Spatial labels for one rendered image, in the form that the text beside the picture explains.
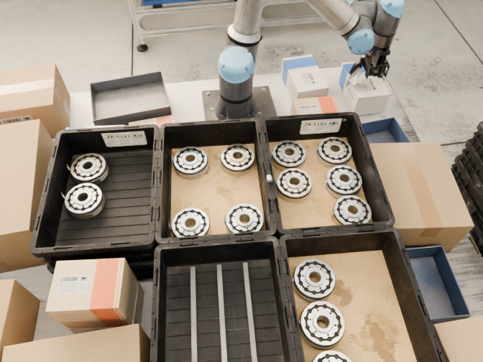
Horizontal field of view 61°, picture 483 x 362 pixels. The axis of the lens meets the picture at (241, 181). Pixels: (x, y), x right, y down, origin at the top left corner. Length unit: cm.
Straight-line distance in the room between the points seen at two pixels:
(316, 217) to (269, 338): 36
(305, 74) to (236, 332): 100
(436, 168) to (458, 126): 149
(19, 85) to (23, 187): 49
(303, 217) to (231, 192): 22
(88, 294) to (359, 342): 63
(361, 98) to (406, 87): 140
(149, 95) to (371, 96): 82
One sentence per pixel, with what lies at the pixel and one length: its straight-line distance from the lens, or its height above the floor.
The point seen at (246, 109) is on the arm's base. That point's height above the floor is 81.
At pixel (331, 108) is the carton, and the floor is 77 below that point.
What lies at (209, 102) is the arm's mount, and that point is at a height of 75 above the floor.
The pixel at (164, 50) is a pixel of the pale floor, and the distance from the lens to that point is 308.
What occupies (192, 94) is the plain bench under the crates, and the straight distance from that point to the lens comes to 166.
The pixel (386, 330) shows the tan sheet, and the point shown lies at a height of 83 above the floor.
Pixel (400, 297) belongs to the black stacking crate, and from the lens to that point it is 110.
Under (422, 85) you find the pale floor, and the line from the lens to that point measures 300.
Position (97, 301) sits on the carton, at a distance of 99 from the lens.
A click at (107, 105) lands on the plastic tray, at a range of 160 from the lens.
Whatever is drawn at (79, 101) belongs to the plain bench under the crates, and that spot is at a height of 70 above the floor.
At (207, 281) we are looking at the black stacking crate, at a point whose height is 83.
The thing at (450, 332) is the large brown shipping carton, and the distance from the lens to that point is 105.
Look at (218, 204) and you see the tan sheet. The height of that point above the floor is 83.
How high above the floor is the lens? 182
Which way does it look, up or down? 55 degrees down
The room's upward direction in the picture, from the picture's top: straight up
